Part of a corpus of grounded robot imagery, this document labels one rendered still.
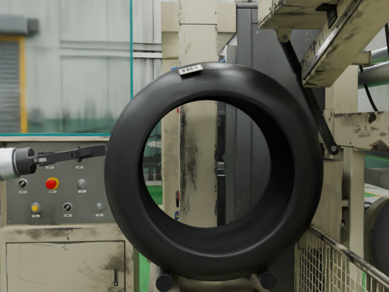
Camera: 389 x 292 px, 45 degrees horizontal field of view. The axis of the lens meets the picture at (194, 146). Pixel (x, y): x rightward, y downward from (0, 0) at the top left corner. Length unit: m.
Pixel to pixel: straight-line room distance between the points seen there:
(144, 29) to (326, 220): 9.44
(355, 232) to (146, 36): 9.41
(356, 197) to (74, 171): 1.10
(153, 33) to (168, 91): 9.63
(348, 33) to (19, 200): 1.43
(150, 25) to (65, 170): 8.98
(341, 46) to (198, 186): 0.66
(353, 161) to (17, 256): 1.35
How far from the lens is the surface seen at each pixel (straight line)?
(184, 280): 1.62
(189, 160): 1.60
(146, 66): 10.70
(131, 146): 1.21
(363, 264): 1.19
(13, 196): 2.08
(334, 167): 1.63
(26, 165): 1.35
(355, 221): 1.70
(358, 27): 1.26
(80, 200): 2.02
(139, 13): 10.88
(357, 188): 1.69
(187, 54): 1.61
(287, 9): 1.38
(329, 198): 1.64
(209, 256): 1.25
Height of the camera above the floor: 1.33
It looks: 3 degrees down
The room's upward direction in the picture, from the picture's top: straight up
